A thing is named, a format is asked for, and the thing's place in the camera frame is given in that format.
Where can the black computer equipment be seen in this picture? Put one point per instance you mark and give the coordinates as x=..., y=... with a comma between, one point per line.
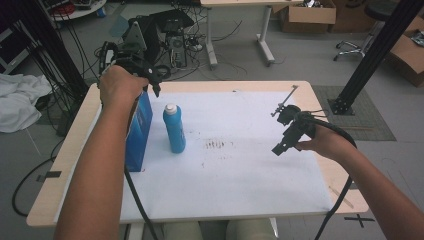
x=173, y=36

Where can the open cardboard box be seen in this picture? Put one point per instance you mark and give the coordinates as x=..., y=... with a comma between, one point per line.
x=310, y=15
x=408, y=56

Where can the white crumpled cloth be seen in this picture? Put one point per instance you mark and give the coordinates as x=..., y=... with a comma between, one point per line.
x=20, y=100

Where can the black metal frame post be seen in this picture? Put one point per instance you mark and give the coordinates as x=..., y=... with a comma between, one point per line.
x=373, y=56

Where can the white-legged wooden table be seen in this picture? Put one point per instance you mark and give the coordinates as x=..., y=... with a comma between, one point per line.
x=263, y=33

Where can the blue carton box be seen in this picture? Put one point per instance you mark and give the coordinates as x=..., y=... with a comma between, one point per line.
x=139, y=133

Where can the white paper sheet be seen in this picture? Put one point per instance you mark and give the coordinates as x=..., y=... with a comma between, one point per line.
x=233, y=183

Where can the blue bottle with white cap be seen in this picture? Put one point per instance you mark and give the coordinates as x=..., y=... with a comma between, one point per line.
x=175, y=130

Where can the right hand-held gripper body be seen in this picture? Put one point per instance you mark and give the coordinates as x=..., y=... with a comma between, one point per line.
x=296, y=128

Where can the round white table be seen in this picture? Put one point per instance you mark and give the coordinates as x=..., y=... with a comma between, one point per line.
x=81, y=10

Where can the person's left hand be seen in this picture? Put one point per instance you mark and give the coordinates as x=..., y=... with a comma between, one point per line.
x=118, y=86

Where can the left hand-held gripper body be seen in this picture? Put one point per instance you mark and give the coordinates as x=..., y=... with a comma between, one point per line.
x=140, y=68

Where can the grey floor mat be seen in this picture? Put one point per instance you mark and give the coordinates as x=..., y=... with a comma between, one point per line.
x=370, y=123

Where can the office chair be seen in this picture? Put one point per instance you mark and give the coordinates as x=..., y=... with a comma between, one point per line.
x=366, y=36

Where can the black tape strip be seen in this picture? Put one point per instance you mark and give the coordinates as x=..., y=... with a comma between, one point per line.
x=50, y=175

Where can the person's right hand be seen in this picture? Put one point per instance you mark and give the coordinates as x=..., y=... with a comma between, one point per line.
x=328, y=143

